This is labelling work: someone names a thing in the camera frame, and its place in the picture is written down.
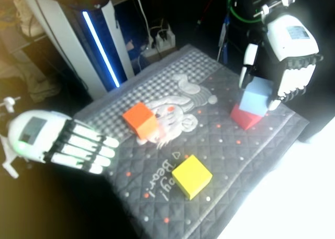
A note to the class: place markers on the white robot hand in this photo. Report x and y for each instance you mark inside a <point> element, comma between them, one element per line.
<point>290,39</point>
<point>39,134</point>

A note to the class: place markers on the blue foam cube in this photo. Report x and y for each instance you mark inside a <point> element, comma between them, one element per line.
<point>255,98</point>

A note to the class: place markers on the orange foam cube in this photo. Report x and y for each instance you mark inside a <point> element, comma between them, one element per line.
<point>140,119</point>

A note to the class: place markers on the red foam cube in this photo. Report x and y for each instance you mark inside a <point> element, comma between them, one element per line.
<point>246,119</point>

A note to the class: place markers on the yellow foam cube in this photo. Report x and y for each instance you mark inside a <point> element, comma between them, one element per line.
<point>192,176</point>

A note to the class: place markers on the white column with blue light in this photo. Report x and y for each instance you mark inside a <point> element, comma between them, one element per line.
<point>65,39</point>

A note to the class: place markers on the white power strip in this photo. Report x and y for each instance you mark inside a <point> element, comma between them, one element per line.
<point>163,39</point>

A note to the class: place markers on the grey quilt with bear print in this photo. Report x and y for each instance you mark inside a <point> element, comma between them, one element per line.
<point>209,144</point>

